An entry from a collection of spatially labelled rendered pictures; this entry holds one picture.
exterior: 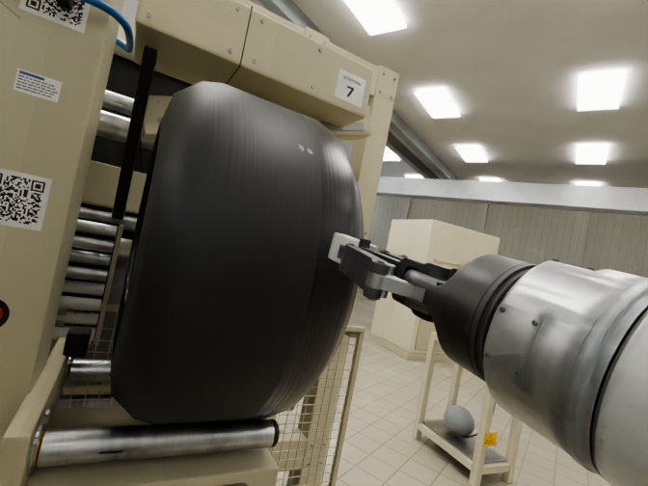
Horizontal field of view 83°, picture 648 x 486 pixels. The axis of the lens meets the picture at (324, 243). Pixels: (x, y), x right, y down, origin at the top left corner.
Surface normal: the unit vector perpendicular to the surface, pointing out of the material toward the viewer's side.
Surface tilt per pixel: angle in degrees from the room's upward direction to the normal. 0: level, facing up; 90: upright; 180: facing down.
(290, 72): 90
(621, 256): 90
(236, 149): 60
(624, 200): 90
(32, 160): 90
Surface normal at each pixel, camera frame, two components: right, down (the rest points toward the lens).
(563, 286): -0.44, -0.80
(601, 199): -0.55, -0.13
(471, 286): -0.68, -0.57
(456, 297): -0.80, -0.36
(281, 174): 0.51, -0.37
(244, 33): 0.47, 0.07
